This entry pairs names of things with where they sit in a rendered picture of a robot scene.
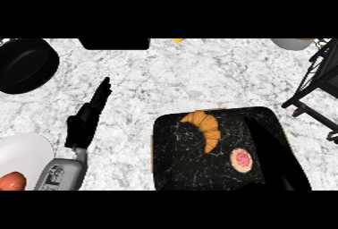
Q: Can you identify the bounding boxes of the black tiered shelf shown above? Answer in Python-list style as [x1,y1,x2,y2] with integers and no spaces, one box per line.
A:
[282,38,338,145]

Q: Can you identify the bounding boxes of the pink frosted cupcake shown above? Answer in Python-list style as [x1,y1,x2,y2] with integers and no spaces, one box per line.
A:
[228,147,255,174]

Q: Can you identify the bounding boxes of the black marble tray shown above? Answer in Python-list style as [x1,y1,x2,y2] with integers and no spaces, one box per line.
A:
[150,106,308,191]

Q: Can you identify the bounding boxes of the golden croissant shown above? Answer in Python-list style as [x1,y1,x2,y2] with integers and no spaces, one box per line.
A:
[178,110,221,154]

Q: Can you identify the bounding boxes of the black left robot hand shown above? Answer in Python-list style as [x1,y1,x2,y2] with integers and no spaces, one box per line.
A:
[63,76,113,149]

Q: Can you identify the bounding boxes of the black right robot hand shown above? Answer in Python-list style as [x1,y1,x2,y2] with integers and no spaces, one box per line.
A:
[243,115,313,191]

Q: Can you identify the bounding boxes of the orange red fruit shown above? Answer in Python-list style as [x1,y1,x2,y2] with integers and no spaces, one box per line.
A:
[0,171,28,191]

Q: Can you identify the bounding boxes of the black round pan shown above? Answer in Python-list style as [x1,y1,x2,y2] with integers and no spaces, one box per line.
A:
[0,38,60,95]

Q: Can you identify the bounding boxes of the grey round pot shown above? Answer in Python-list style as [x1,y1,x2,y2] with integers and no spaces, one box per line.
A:
[268,38,317,52]

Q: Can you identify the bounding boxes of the white plate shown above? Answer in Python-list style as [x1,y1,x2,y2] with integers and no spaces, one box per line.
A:
[0,132,56,191]

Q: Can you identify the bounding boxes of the black rectangular appliance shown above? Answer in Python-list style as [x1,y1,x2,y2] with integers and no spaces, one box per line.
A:
[78,38,152,51]

